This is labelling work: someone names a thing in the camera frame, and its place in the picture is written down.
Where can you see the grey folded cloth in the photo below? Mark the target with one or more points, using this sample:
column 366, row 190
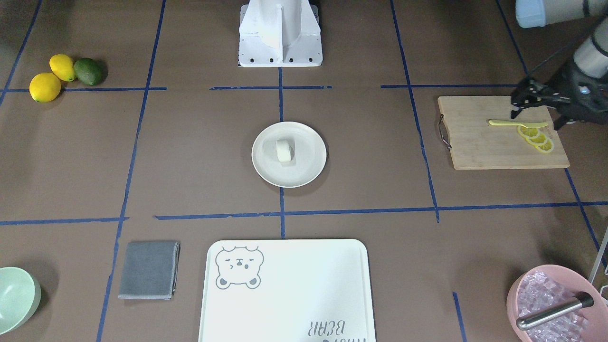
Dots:
column 150, row 270

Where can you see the yellow green knife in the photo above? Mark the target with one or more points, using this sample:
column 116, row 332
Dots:
column 497, row 122

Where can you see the metal tongs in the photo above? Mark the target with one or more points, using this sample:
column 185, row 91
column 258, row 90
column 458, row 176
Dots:
column 581, row 300

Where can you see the mint green bowl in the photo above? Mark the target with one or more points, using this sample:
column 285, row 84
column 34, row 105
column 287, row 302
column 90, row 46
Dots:
column 20, row 295

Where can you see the bamboo cutting board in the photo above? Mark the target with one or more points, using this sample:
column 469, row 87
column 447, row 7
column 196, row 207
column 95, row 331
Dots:
column 476, row 145

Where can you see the acrylic cup rack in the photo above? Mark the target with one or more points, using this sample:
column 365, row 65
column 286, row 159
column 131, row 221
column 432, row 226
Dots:
column 598, row 273

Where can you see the yellow lemon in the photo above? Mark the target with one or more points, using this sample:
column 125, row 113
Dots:
column 45, row 87
column 62, row 66

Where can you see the cream round plate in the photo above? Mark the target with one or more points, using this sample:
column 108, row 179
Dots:
column 309, row 150

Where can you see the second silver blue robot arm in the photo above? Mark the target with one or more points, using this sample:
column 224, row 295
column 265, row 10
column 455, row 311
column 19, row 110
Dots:
column 591, row 56

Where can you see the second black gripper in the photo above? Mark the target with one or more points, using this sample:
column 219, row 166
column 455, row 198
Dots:
column 565, row 84

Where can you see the lemon slices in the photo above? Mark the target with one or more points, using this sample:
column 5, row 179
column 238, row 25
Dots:
column 536, row 138

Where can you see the cream bear tray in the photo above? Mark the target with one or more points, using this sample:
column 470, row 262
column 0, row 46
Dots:
column 287, row 290

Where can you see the white robot base pillar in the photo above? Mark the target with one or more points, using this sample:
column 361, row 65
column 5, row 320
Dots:
column 280, row 33

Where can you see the pink bowl with ice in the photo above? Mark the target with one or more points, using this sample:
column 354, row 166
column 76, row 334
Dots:
column 554, row 303

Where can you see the white steamed bun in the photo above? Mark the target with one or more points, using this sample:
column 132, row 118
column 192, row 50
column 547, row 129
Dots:
column 284, row 151

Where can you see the green avocado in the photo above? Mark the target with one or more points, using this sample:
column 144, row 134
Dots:
column 88, row 71

